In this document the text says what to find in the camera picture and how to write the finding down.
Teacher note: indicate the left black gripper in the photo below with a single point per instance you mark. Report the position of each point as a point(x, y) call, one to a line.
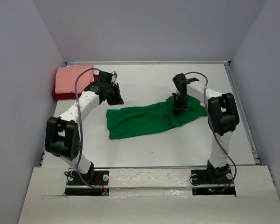
point(118, 100)

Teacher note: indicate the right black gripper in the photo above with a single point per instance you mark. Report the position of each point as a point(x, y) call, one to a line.
point(180, 108)

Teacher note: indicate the green t-shirt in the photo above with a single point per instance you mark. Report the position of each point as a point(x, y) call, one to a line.
point(146, 120)

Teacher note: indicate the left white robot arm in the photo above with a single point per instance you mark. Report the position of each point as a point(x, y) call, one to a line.
point(64, 134)

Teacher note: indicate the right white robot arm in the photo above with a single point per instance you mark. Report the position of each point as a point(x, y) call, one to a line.
point(223, 117)

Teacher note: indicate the pink folded t-shirt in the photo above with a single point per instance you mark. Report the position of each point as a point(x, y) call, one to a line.
point(74, 69)

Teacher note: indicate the dark red folded t-shirt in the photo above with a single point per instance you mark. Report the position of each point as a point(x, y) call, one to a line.
point(63, 96)

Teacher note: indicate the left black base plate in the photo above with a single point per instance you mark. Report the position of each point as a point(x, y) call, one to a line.
point(98, 185)

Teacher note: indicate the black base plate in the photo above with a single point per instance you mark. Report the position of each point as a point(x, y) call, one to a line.
point(98, 185)
point(204, 186)

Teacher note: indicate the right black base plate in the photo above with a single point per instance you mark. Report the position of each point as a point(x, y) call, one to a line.
point(204, 186)

